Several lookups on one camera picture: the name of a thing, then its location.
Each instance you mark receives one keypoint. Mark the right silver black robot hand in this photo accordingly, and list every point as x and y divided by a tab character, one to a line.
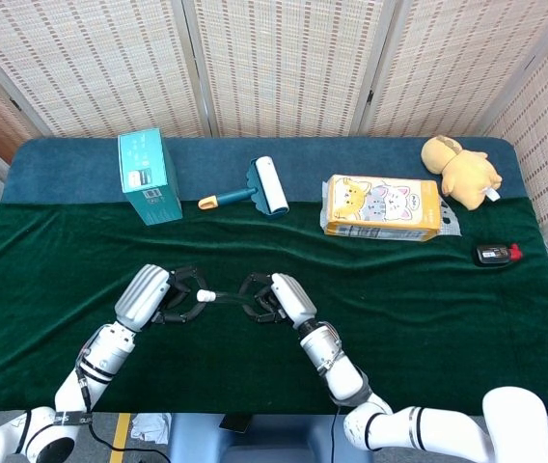
293	299

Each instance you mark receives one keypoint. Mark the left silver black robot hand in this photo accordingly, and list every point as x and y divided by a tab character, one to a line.
141	296

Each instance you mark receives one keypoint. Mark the clear glass test tube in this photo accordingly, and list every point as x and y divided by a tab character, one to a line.
230	298

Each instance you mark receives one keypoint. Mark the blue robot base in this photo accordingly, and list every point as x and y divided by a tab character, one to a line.
274	441

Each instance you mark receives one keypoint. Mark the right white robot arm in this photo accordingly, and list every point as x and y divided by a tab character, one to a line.
341	371

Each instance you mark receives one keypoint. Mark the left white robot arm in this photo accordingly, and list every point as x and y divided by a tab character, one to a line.
100	366

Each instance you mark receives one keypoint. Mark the teal cardboard box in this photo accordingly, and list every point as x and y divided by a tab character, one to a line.
151	193

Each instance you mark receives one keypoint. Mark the yellow cat tissue pack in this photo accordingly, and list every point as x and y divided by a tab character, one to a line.
380	207

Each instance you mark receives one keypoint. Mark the crumpled white paper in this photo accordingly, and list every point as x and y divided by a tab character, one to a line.
151	427

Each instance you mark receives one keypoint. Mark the dark green velvet cloth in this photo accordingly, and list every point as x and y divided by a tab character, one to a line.
423	313

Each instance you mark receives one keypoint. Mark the yellow floor tape strip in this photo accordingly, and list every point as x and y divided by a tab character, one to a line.
119	434

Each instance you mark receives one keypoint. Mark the blue table cloth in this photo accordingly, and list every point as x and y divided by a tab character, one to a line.
71	169

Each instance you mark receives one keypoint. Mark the black device with red cap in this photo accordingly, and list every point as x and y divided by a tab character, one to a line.
493	254

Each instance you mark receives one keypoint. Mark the yellow plush toy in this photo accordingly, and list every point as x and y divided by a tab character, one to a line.
467	178

